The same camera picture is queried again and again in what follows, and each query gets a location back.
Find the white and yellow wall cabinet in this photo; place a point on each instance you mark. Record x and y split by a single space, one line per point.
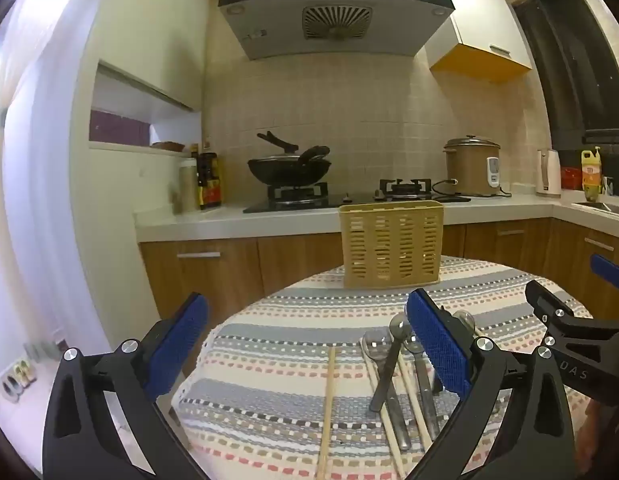
482 15

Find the white electric kettle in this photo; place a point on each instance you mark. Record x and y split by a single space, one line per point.
548 175

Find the yellow plastic utensil basket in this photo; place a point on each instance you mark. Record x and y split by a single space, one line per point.
392 245

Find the grey range hood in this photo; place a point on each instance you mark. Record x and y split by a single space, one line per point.
289 35

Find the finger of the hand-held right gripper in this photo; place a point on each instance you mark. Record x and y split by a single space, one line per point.
554 305
609 270

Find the dark window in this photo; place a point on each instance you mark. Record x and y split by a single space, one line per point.
579 70

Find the steel spoon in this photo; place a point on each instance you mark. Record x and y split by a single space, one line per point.
384 380
375 346
464 319
425 392

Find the thin dark sauce bottle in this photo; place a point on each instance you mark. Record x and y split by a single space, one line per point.
201 185

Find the black wok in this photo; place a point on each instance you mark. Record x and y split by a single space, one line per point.
284 172

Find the white kitchen countertop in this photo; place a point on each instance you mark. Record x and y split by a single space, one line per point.
199 222

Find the wooden chopstick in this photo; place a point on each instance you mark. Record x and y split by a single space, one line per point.
413 397
395 455
328 400

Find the beige canister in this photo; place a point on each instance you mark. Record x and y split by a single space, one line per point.
188 187

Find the pale slipper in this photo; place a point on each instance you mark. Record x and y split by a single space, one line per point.
12 389
25 372

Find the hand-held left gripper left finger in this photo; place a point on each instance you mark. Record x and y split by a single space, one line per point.
182 340

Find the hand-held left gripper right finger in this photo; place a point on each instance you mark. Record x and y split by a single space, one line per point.
439 345

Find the steel sink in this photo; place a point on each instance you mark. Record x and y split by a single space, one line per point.
602 207

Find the striped woven tablecloth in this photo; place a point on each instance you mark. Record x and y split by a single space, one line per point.
269 360

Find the woven tray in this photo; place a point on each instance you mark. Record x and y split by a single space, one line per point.
168 146

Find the brown rice cooker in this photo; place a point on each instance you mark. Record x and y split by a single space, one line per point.
467 170

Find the black gas stove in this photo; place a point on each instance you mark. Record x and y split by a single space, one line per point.
349 200

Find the red box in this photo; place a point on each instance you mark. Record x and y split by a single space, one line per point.
571 178

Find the yellow detergent bottle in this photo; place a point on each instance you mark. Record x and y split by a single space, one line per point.
591 172

